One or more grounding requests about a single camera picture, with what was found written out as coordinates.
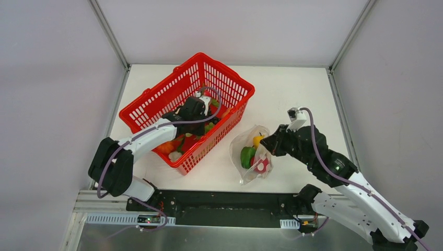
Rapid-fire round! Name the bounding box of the black grape bunch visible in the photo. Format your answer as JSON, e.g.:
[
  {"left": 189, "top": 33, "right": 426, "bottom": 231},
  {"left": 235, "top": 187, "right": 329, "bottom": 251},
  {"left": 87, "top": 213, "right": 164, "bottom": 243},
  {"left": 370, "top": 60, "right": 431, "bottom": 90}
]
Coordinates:
[{"left": 205, "top": 117, "right": 221, "bottom": 125}]

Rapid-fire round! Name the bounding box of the red plastic shopping basket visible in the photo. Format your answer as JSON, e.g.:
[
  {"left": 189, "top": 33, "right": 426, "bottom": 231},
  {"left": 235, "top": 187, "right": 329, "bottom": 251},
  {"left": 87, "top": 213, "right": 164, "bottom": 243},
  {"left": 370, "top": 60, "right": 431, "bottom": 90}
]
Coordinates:
[{"left": 119, "top": 52, "right": 255, "bottom": 175}]

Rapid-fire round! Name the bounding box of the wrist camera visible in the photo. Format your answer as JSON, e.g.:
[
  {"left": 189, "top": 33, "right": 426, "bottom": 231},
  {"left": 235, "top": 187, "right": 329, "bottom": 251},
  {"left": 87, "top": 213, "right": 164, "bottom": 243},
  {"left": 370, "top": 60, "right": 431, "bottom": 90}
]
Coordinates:
[
  {"left": 194, "top": 90, "right": 212, "bottom": 116},
  {"left": 287, "top": 107, "right": 307, "bottom": 132}
]

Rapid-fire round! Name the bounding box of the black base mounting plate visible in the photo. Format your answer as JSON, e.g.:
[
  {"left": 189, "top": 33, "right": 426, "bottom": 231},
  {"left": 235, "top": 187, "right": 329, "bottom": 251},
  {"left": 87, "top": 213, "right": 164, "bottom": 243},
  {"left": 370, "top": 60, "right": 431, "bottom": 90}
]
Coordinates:
[{"left": 147, "top": 190, "right": 315, "bottom": 228}]

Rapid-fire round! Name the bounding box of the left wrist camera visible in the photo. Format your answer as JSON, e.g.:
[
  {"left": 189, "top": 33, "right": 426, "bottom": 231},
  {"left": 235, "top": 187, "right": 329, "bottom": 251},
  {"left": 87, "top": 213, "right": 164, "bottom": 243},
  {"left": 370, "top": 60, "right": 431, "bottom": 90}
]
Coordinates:
[{"left": 194, "top": 90, "right": 212, "bottom": 116}]

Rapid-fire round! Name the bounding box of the red toy food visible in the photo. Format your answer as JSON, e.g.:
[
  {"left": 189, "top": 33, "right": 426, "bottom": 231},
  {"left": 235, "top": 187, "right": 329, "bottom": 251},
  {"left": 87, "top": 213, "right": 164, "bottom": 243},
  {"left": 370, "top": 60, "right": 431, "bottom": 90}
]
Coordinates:
[{"left": 250, "top": 155, "right": 271, "bottom": 174}]

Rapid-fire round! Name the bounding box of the clear dotted zip top bag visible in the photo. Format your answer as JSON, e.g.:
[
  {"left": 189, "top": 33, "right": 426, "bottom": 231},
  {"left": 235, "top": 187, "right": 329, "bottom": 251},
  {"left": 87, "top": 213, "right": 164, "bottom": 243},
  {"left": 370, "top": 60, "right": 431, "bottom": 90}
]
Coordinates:
[{"left": 229, "top": 125, "right": 273, "bottom": 185}]

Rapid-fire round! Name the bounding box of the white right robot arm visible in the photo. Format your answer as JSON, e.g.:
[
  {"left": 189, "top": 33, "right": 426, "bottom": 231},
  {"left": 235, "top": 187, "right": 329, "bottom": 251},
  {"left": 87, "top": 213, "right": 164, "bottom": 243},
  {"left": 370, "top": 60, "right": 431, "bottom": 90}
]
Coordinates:
[{"left": 260, "top": 124, "right": 429, "bottom": 250}]

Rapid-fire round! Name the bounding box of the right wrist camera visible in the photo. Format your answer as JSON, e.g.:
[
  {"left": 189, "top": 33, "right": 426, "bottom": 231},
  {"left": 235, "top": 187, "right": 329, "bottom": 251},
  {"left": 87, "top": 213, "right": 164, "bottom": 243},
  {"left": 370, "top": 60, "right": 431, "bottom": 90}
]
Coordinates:
[{"left": 287, "top": 107, "right": 307, "bottom": 132}]

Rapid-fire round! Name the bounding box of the yellow toy food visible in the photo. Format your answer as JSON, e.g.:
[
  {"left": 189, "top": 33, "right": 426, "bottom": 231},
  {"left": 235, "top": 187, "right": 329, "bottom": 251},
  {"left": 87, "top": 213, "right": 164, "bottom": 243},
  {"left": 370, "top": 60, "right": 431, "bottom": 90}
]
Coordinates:
[{"left": 252, "top": 133, "right": 265, "bottom": 149}]

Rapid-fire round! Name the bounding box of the green grape bunch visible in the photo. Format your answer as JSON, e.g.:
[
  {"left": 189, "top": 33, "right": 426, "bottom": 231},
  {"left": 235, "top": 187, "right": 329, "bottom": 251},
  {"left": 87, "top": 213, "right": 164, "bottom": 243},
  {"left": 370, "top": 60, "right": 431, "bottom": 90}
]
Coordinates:
[{"left": 204, "top": 122, "right": 215, "bottom": 134}]

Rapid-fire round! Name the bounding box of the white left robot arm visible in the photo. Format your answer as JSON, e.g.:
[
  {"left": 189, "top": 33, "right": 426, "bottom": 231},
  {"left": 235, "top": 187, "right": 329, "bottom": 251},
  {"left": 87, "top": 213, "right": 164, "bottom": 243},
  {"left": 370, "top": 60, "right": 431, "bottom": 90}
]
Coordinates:
[{"left": 88, "top": 96, "right": 214, "bottom": 212}]

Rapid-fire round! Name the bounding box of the green toy pepper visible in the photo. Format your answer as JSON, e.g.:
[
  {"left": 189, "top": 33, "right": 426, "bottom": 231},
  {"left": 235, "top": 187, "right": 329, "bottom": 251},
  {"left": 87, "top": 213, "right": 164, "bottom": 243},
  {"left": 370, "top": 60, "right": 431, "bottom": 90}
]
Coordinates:
[{"left": 240, "top": 146, "right": 257, "bottom": 169}]

